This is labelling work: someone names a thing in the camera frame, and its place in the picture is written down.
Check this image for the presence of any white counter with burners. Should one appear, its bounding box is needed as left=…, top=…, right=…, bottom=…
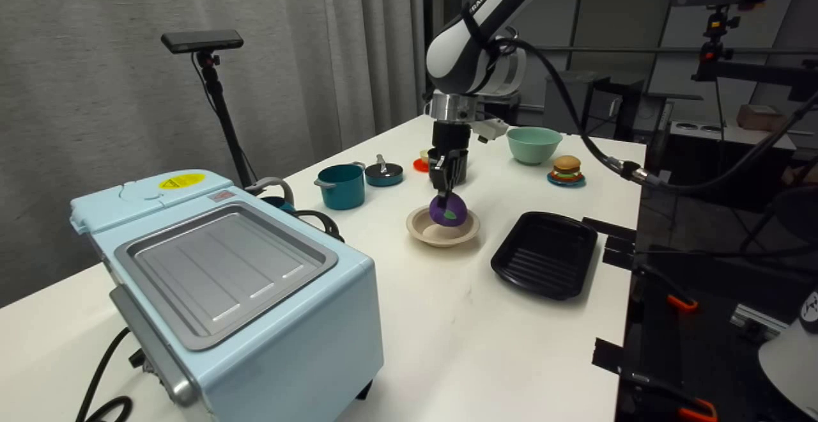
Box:
left=667, top=120, right=798, bottom=152

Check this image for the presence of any black cable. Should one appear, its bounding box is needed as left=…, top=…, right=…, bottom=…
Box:
left=75, top=327, right=134, bottom=422

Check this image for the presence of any purple plushie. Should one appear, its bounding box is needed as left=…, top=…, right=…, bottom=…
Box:
left=429, top=192, right=468, bottom=228

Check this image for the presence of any dark teal pot lid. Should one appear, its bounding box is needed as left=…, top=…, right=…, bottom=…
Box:
left=364, top=154, right=405, bottom=187

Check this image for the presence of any teal toy pot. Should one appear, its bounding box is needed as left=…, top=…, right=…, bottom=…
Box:
left=313, top=162, right=367, bottom=211

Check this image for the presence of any white cone-shaped object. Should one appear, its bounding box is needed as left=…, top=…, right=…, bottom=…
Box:
left=758, top=290, right=818, bottom=420

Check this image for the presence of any camera on tripod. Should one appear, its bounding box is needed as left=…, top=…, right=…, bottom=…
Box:
left=160, top=29, right=258, bottom=190

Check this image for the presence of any black tape strip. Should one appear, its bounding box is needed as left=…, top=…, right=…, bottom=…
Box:
left=591, top=337, right=635, bottom=379
left=581, top=215, right=638, bottom=270

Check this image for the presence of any silver oven door handle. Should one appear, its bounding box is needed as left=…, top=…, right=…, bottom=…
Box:
left=109, top=284, right=200, bottom=409

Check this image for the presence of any teal kettle with grey handle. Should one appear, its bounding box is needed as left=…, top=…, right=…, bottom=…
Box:
left=244, top=176, right=297, bottom=214

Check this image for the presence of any black ridged tray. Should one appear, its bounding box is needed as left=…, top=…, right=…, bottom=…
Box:
left=490, top=211, right=599, bottom=301

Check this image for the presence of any light blue toaster oven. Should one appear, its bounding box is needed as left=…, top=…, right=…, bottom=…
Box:
left=69, top=169, right=385, bottom=422

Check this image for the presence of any aluminium rail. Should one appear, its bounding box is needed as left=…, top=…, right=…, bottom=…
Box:
left=730, top=303, right=791, bottom=341

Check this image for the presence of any white bowl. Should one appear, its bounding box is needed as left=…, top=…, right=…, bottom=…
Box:
left=406, top=205, right=481, bottom=248

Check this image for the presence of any grey curtain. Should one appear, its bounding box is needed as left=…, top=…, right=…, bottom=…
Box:
left=0, top=0, right=427, bottom=309

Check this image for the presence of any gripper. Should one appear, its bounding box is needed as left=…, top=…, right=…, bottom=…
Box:
left=429, top=121, right=472, bottom=210

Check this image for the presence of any cardboard box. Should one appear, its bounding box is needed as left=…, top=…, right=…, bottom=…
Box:
left=736, top=103, right=788, bottom=132

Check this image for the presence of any mint green bowl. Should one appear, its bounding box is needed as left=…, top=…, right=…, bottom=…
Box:
left=506, top=127, right=564, bottom=166

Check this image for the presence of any toy burger on blue plate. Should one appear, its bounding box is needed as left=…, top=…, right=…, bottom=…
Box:
left=547, top=155, right=587, bottom=188

